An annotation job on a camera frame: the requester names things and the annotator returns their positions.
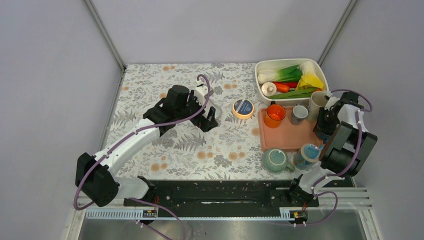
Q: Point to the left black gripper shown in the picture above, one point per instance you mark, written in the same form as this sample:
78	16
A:
200	122

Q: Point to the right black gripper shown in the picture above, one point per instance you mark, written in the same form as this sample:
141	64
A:
320	126

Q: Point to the tall cream mug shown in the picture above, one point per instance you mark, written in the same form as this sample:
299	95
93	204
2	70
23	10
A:
316	102

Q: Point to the small grey mug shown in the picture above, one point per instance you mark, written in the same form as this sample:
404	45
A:
299	113

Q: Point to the orange mug black handle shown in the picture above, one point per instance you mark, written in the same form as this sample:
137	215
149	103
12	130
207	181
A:
274	115

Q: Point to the dark blue mug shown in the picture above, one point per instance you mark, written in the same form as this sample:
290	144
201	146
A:
325	138

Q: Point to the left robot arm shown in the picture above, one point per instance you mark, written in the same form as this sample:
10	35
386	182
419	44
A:
96	175

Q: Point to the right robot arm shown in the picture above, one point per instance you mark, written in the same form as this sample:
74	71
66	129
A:
347	145

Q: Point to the blue butterfly mug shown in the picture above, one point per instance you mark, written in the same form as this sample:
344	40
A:
306	157

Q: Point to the teal green glazed mug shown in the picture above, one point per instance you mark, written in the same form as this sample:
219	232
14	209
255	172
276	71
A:
275	160

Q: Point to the toy green pea pod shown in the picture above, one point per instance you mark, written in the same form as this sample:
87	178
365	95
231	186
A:
295	94

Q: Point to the floral tablecloth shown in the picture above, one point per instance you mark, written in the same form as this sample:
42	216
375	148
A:
231	151

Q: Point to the pink plastic tray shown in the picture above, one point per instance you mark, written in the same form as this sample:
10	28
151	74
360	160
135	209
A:
286	136

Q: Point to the toy napa cabbage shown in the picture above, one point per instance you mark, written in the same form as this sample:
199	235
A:
307	69

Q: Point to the toy red chili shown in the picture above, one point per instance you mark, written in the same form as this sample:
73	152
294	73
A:
291	85

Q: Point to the white rectangular bin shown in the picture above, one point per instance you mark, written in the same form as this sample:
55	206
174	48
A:
284	63

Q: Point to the toy carrot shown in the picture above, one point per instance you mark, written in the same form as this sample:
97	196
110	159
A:
281	87

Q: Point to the toy bok choy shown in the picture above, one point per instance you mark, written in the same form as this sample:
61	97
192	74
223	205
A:
283	75

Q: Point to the toy white mushroom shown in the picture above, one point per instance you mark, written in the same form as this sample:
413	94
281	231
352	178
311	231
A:
268	89

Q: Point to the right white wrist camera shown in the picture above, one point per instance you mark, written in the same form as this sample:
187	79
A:
331	101

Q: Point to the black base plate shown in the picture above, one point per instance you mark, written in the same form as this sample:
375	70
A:
226	198

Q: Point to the white slotted cable duct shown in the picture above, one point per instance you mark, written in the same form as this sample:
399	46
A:
142	214

